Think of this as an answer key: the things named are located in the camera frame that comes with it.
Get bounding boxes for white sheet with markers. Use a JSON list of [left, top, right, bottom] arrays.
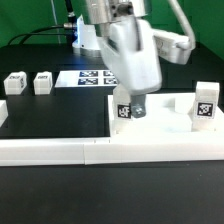
[[55, 70, 118, 88]]

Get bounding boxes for black cables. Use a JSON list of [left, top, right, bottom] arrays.
[[7, 0, 78, 46]]

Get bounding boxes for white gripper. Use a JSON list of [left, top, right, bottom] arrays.
[[99, 18, 162, 118]]

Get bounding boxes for white square tabletop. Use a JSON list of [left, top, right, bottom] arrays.
[[108, 93, 224, 144]]

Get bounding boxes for white U-shaped obstacle fence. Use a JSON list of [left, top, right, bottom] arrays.
[[0, 95, 224, 167]]

